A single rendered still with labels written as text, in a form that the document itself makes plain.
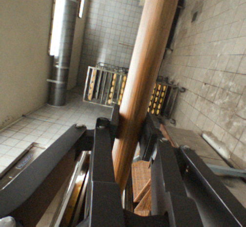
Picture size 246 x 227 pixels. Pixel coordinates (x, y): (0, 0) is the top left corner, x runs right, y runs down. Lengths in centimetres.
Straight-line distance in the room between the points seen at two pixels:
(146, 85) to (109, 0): 524
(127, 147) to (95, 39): 507
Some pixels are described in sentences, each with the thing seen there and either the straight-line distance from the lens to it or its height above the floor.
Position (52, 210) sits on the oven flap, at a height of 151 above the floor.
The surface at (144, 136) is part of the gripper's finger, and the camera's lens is 16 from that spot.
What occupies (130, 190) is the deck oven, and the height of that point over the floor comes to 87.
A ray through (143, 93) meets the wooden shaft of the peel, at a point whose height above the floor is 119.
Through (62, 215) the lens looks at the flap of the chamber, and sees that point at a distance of 132.
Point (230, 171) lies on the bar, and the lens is 152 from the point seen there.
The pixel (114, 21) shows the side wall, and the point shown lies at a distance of 521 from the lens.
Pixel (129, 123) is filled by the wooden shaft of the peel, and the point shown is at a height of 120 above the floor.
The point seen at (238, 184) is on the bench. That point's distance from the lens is 152.
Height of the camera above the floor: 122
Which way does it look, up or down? 3 degrees down
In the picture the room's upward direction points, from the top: 78 degrees counter-clockwise
